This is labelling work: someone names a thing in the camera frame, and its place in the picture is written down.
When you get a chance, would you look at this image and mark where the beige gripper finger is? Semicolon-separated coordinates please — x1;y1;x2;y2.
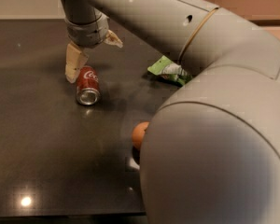
65;42;89;83
104;30;123;48

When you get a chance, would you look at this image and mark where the red coke can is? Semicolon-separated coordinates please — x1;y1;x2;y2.
76;66;101;105

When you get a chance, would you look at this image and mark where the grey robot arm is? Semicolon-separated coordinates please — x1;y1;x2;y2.
77;0;280;224

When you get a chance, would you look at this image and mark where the green chip bag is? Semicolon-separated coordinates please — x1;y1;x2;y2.
147;56;192;86

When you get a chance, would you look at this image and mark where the orange fruit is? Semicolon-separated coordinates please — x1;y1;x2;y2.
132;121;149;150

